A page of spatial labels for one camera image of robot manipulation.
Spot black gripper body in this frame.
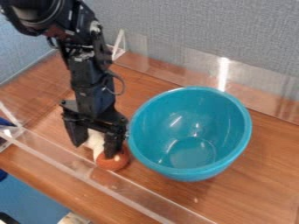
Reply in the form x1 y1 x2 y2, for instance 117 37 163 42
60 78 127 134

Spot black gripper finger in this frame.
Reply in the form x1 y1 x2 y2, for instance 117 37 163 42
104 132 125 159
63 117 89 147

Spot brown toy mushroom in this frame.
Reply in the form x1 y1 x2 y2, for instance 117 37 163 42
83 129 129 172

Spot blue plastic bowl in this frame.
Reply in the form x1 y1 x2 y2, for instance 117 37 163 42
128 87 252 182

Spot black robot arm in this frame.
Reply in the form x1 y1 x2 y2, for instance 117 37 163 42
0 0 127 158

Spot clear acrylic front barrier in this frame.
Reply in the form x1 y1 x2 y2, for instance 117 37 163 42
0 102 216 224

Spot clear acrylic barrier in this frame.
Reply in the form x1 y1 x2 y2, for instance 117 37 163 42
0 102 216 224
115 31 299 125

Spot blue object at left edge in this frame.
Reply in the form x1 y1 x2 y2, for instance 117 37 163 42
0 116 16 182

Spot clear acrylic back barrier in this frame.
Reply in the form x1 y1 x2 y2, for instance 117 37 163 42
115 31 299 125

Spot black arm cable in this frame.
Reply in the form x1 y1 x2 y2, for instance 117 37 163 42
101 69 127 96

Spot clear acrylic corner bracket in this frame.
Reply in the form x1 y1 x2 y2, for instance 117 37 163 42
108 29 127 61

